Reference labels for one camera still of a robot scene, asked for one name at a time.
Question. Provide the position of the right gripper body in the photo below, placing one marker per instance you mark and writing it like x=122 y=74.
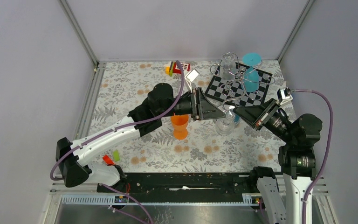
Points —
x=265 y=119

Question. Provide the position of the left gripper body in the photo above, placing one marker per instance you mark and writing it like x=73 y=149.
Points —
x=195 y=103

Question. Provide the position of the orange wine glass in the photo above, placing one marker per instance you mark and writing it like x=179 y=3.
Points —
x=179 y=123

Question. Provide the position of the clear wine glass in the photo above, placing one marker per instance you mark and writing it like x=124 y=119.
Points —
x=225 y=126
x=227 y=66

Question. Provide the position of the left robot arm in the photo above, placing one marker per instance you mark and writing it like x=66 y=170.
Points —
x=76 y=158

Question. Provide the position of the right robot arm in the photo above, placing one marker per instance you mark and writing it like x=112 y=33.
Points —
x=296 y=159

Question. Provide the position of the teal wine glass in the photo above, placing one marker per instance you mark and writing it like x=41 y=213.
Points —
x=251 y=77

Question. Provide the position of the chrome wine glass rack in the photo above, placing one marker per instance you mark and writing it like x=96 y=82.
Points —
x=240 y=83

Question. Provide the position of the black white chess board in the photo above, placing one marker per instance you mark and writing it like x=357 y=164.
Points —
x=244 y=86

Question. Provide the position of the colourful toy brick block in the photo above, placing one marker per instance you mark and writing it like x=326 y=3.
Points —
x=172 y=68

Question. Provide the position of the green small block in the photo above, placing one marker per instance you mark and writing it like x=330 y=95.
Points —
x=116 y=156

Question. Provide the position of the red small block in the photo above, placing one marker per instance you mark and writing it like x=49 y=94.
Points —
x=108 y=160

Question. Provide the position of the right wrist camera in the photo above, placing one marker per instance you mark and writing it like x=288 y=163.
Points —
x=284 y=96

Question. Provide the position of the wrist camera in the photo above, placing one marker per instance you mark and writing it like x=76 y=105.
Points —
x=190 y=78
x=284 y=96

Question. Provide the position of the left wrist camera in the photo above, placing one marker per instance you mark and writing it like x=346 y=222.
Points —
x=190 y=78

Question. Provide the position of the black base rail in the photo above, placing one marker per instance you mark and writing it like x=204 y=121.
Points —
x=188 y=187

